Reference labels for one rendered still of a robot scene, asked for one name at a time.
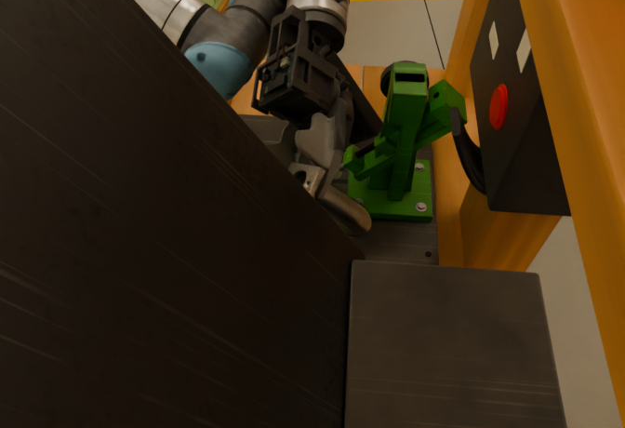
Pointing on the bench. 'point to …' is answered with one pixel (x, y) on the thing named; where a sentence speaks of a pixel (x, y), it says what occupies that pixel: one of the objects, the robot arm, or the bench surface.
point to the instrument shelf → (586, 118)
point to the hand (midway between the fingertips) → (312, 193)
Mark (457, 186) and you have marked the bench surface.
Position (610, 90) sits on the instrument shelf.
